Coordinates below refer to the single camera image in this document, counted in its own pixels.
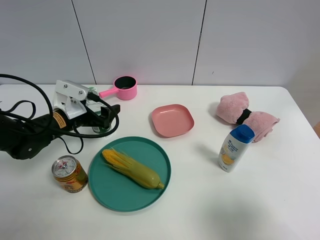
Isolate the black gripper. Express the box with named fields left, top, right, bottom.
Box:
left=51, top=104, right=121, bottom=132

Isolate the clear water bottle green label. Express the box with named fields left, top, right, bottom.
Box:
left=86, top=99, right=111, bottom=134

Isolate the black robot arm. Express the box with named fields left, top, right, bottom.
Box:
left=0, top=104, right=121, bottom=160

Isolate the pink square plate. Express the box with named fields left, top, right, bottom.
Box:
left=151, top=104, right=195, bottom=138

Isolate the yellow corn cob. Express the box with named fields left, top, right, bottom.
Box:
left=101, top=148, right=165, bottom=190

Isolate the gold drink can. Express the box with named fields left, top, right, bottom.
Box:
left=51, top=155, right=89, bottom=193

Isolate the teal round plate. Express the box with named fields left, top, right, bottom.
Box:
left=88, top=136, right=172, bottom=212

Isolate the pink towel with black band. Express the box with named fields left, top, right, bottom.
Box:
left=216, top=92, right=280, bottom=143

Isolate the white shampoo bottle blue cap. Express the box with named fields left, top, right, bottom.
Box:
left=217, top=124, right=255, bottom=173

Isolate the black cable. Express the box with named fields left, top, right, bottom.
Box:
left=0, top=73, right=120, bottom=155

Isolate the pink saucepan with handle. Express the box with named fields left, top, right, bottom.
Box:
left=98, top=76, right=137, bottom=101

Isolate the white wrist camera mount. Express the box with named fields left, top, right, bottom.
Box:
left=52, top=80, right=90, bottom=120

